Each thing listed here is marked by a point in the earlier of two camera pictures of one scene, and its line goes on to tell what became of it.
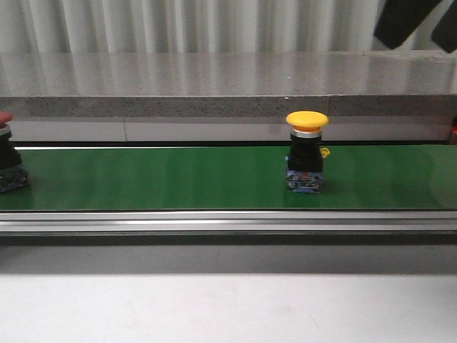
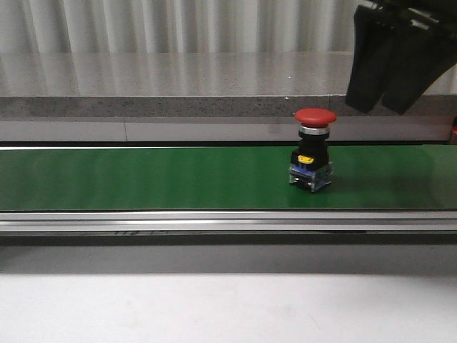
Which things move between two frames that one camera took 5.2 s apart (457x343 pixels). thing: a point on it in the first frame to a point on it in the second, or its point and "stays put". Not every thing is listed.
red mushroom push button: x=12 y=176 to x=311 y=168
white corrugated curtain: x=201 y=26 stays put
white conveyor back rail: x=223 y=131 stays put
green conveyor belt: x=107 y=178 stays put
